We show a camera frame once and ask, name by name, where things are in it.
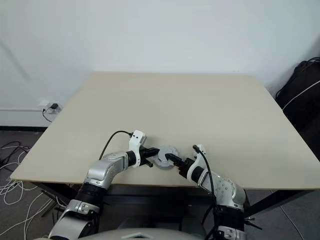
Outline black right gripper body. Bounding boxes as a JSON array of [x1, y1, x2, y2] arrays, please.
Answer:
[[176, 156, 195, 179]]

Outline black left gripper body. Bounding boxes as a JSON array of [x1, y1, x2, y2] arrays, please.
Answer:
[[138, 146, 154, 169]]

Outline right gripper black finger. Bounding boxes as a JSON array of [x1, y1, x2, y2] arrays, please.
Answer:
[[164, 153, 186, 166], [171, 161, 185, 174]]

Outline grey robot torso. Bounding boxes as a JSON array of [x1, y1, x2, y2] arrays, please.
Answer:
[[82, 224, 221, 240]]

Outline black bag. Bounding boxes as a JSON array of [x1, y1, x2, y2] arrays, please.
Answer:
[[274, 56, 320, 142]]

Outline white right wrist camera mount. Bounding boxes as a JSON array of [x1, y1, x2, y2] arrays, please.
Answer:
[[186, 144, 209, 186]]

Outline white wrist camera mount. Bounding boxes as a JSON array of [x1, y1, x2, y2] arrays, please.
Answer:
[[126, 129, 147, 169], [186, 144, 209, 186]]

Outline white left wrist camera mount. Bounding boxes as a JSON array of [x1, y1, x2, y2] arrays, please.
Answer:
[[126, 129, 147, 169]]

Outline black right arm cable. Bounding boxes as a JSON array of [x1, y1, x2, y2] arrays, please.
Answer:
[[191, 144, 219, 240]]

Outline black metal table frame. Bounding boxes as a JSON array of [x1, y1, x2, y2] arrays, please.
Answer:
[[28, 181, 313, 221]]

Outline black adapter cable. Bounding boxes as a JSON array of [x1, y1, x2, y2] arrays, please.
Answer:
[[41, 107, 54, 123]]

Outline white wall socket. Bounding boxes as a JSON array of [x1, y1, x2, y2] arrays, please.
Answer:
[[39, 99, 63, 115]]

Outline white floor cable tangle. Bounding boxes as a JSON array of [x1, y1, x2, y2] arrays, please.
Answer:
[[0, 140, 61, 239]]

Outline white wall cable trunking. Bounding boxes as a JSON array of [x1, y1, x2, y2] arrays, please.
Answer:
[[0, 107, 43, 112]]

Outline white strap on bag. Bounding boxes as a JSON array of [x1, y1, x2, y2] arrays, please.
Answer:
[[281, 81, 320, 111]]

